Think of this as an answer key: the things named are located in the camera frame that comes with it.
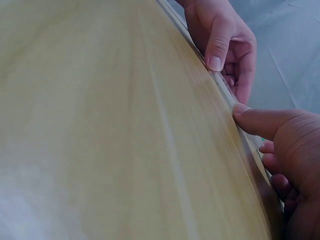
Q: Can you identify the person's right hand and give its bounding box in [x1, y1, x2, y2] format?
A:
[231, 103, 320, 240]

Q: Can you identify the person's left hand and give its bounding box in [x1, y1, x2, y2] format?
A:
[174, 0, 258, 105]

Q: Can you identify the clear plastic strip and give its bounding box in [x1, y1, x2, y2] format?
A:
[212, 71, 267, 163]

